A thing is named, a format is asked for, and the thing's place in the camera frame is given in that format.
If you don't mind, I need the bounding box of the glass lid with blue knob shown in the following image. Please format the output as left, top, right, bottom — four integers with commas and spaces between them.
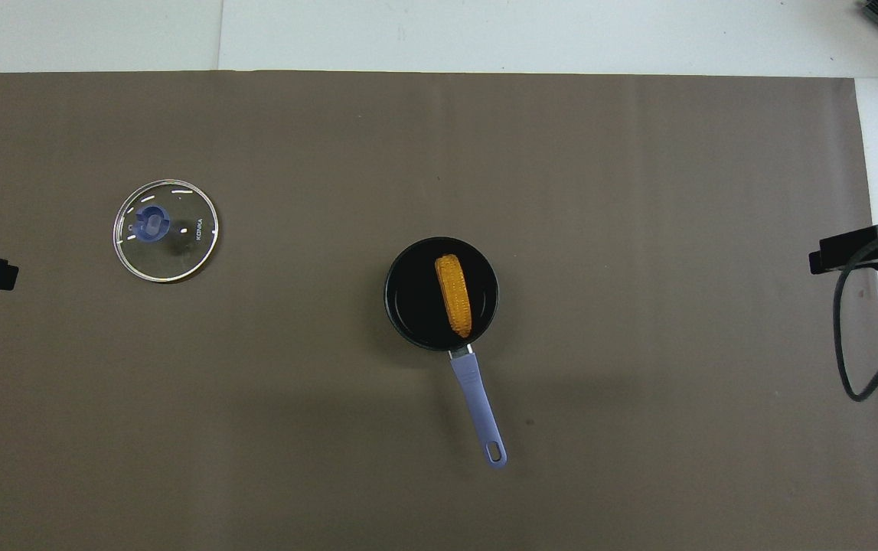
113, 179, 220, 284

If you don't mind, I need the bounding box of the yellow toy corn cob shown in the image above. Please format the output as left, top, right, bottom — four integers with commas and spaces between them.
434, 254, 475, 340

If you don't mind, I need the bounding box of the dark pot with purple handle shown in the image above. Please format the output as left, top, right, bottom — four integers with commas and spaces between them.
384, 236, 508, 469

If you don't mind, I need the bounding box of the brown table mat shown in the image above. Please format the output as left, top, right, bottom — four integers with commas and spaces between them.
0, 70, 878, 551

